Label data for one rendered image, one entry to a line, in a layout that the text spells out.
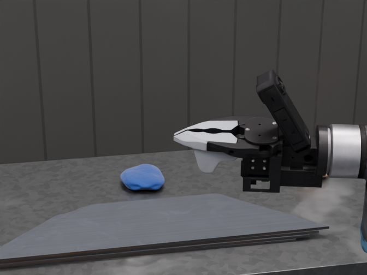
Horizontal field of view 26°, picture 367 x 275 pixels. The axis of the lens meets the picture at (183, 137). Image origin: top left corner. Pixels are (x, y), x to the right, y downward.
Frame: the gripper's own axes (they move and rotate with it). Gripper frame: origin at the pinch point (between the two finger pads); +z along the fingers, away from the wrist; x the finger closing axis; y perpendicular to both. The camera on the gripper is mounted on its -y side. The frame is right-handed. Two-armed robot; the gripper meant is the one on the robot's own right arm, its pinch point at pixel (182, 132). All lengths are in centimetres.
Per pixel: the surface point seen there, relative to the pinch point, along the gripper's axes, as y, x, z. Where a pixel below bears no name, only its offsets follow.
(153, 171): 47, 61, 13
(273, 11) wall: 77, 242, -19
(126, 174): 46, 58, 19
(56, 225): 43, 34, 30
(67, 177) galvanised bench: 49, 61, 34
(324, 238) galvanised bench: 46, 37, -26
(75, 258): 43, 24, 24
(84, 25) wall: 70, 204, 59
